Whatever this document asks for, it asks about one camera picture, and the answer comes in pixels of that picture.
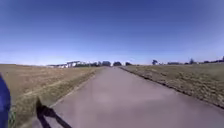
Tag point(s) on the blue object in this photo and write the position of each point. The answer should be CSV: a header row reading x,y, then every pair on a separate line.
x,y
4,103

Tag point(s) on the dry grass field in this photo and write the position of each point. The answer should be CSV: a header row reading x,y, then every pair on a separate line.
x,y
186,78
40,80

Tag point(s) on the row of dark trees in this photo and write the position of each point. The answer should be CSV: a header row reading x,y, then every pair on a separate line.
x,y
106,63

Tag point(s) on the small dark tree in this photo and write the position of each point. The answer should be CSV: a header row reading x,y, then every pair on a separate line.
x,y
154,62
191,61

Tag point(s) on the white building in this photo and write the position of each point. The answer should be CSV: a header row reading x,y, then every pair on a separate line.
x,y
72,63

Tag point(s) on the grey asphalt path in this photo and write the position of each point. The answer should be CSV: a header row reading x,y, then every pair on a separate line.
x,y
120,100

